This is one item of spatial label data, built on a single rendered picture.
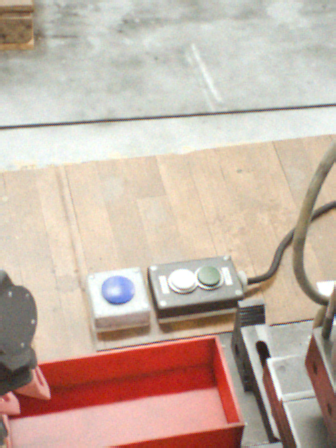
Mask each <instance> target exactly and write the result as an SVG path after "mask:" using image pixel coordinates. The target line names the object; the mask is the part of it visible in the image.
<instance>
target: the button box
mask: <svg viewBox="0 0 336 448"><path fill-rule="evenodd" d="M334 207H336V199H335V200H333V201H330V202H328V203H326V204H324V205H322V206H320V207H318V208H317V209H315V210H313V212H312V216H311V219H310V221H311V220H312V219H314V218H315V217H317V216H318V215H320V214H321V213H323V212H325V211H327V210H329V209H331V208H334ZM295 226H296V225H295ZM295 226H294V227H293V228H292V229H291V230H290V231H289V232H288V233H287V234H286V235H285V237H284V238H283V239H282V240H281V243H280V245H279V246H278V248H277V250H276V253H275V256H274V260H273V262H272V264H271V266H270V268H269V269H268V271H267V272H266V273H264V274H261V275H258V276H253V277H247V278H246V274H245V272H244V271H239V272H236V269H235V266H234V263H233V260H232V258H231V256H230V255H226V256H219V257H212V258H204V259H191V260H183V261H176V262H169V263H161V264H154V265H149V266H148V267H147V286H148V290H149V294H150V297H151V301H152V305H153V309H154V313H155V317H156V320H157V323H159V324H162V323H169V322H176V321H183V320H190V319H196V318H203V317H209V316H216V315H223V314H230V313H236V311H237V305H238V301H244V294H243V293H244V292H247V288H248V285H251V284H256V283H260V282H264V281H266V280H268V279H270V278H271V277H272V276H273V275H274V274H275V272H276V270H277V269H278V266H279V264H280V262H281V258H282V252H283V250H284V249H285V247H286V246H287V244H288V243H289V242H290V241H291V239H292V238H293V236H294V231H295ZM206 265H210V266H214V267H216V268H217V269H218V270H219V271H220V273H221V279H220V282H219V284H217V285H216V286H213V287H205V286H203V285H202V284H201V283H199V281H198V279H197V274H198V271H199V269H200V268H202V267H203V266H206ZM179 269H187V270H189V271H191V272H192V273H193V274H194V275H195V278H196V281H195V286H194V287H193V288H192V289H190V290H186V291H181V290H178V289H176V288H174V287H173V285H172V284H171V276H172V274H173V273H174V272H175V271H176V270H179Z"/></svg>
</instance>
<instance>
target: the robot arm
mask: <svg viewBox="0 0 336 448"><path fill-rule="evenodd" d="M37 325H38V308H37V304H36V300H35V298H34V296H33V294H32V292H31V291H30V290H29V289H28V288H27V287H25V286H23V285H19V284H14V282H13V280H12V279H11V277H10V275H9V274H8V272H7V271H6V270H5V269H3V268H0V398H1V399H3V400H4V401H5V403H0V447H2V446H4V445H5V442H4V439H6V438H7V437H8V435H9V432H8V430H7V428H6V425H5V423H4V421H3V419H2V416H1V415H8V414H19V413H20V410H19V404H18V400H17V399H16V398H15V396H14V395H13V394H11V392H12V391H14V390H15V391H16V392H18V393H22V394H25V395H29V396H32V397H36V398H40V399H45V400H48V399H50V393H49V388H48V385H47V383H46V381H45V379H44V377H43V375H42V373H41V371H40V369H39V367H38V366H37V359H36V354H35V351H34V350H33V349H32V347H31V346H32V342H33V339H34V337H35V334H36V331H37Z"/></svg>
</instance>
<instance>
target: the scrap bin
mask: <svg viewBox="0 0 336 448"><path fill-rule="evenodd" d="M37 366H38V367H39V369H40V371H41V373H42V375H43V377H44V379H45V381H46V383H47V385H48V388H49V393H50V399H48V400H45V399H40V398H36V397H32V396H29V395H25V394H22V393H18V392H16V391H15V390H14V391H12V392H11V394H13V395H14V396H15V398H16V399H17V400H18V404H19V410H20V413H19V414H8V415H2V419H3V421H4V423H5V425H6V428H7V430H8V432H9V435H8V437H7V438H6V439H5V440H6V446H7V448H240V444H241V440H242V435H243V430H244V426H245V424H244V421H243V417H242V414H241V410H240V407H239V404H238V400H237V397H236V394H235V390H234V387H233V384H232V380H231V377H230V374H229V370H228V367H227V363H226V360H225V357H224V353H223V350H222V347H221V343H220V340H219V338H218V335H213V336H206V337H200V338H187V339H180V340H173V341H166V342H160V343H153V344H146V345H139V346H133V347H127V348H120V349H113V350H107V351H100V352H93V353H86V354H80V355H73V356H66V357H59V358H53V359H48V360H46V361H39V362H37Z"/></svg>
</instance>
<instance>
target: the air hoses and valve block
mask: <svg viewBox="0 0 336 448"><path fill-rule="evenodd" d="M335 161H336V136H335V138H334V139H333V141H332V142H331V144H330V145H329V147H328V149H327V150H326V152H325V154H324V155H323V157H322V159H321V161H320V162H319V164H318V166H317V168H316V170H315V172H314V174H313V176H312V179H311V181H310V183H309V185H308V187H307V190H306V192H305V195H304V198H303V201H302V204H301V207H300V211H299V214H298V218H297V222H296V226H295V231H294V236H293V242H292V251H291V261H292V269H293V273H294V276H295V279H296V282H297V284H298V286H299V287H300V289H301V290H302V292H303V293H304V294H305V295H306V296H307V297H308V298H309V299H310V300H311V301H313V302H314V303H316V304H319V305H321V306H320V308H319V310H318V311H317V313H316V315H315V317H314V320H313V324H312V331H313V329H315V328H317V327H323V324H324V320H325V316H326V312H327V308H328V305H329V301H330V297H331V294H332V292H331V294H330V295H325V294H322V293H321V292H319V291H318V290H317V289H315V288H314V286H313V285H312V284H311V282H310V281H309V279H308V276H307V274H306V271H305V267H304V247H305V241H306V236H307V231H308V227H309V223H310V219H311V216H312V212H313V209H314V206H315V203H316V200H317V197H318V195H319V192H320V190H321V187H322V185H323V183H324V182H325V180H326V178H327V176H328V174H329V172H330V170H331V168H332V167H333V165H334V163H335Z"/></svg>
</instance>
